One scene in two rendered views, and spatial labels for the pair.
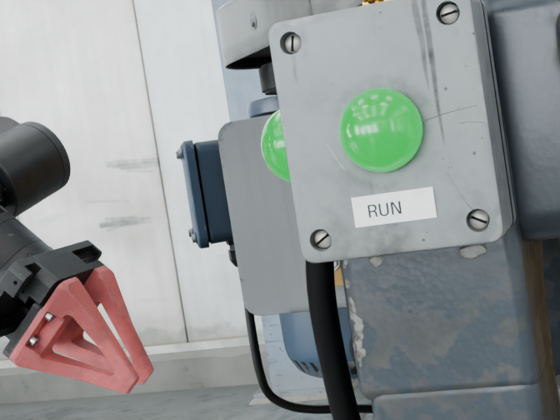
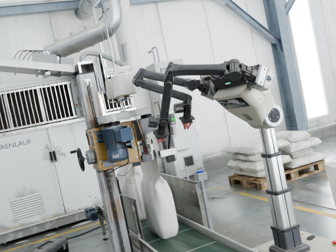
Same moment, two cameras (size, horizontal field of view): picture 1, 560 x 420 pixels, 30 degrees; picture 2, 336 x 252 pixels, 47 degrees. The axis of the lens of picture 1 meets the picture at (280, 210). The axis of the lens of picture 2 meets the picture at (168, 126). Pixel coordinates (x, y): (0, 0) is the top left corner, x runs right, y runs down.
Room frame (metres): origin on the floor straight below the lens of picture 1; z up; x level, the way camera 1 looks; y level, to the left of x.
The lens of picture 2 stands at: (2.42, 2.28, 1.40)
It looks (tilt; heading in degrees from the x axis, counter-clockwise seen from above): 3 degrees down; 230
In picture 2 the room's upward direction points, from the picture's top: 11 degrees counter-clockwise
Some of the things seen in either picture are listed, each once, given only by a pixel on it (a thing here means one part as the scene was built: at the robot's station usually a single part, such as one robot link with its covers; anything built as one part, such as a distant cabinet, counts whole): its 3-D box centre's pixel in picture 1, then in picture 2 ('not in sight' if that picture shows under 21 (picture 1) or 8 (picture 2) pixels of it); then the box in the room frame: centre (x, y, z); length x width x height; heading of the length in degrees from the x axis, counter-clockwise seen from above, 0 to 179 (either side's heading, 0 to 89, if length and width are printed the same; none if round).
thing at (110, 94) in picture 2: not in sight; (114, 88); (0.71, -0.27, 1.61); 0.15 x 0.14 x 0.17; 71
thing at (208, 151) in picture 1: (229, 202); (124, 136); (0.92, 0.04, 1.25); 0.10 x 0.08 x 0.12; 6
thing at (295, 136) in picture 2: not in sight; (286, 136); (-2.81, -1.13, 0.56); 0.67 x 0.43 x 0.15; 71
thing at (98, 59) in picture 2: not in sight; (101, 74); (-0.28, -1.97, 1.95); 0.30 x 0.01 x 0.48; 71
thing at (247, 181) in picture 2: not in sight; (276, 172); (-2.49, -1.22, 0.07); 1.20 x 0.82 x 0.14; 163
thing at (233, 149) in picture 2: not in sight; (246, 145); (-2.26, -1.49, 0.56); 0.66 x 0.43 x 0.15; 159
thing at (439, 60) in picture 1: (395, 128); (170, 119); (0.40, -0.05, 1.29); 0.08 x 0.05 x 0.09; 71
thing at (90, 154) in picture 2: not in sight; (90, 157); (1.01, -0.32, 1.14); 0.11 x 0.06 x 0.11; 71
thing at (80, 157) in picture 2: not in sight; (80, 159); (1.09, -0.34, 1.13); 0.18 x 0.11 x 0.18; 71
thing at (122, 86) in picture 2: not in sight; (123, 84); (0.79, -0.02, 1.61); 0.17 x 0.17 x 0.17
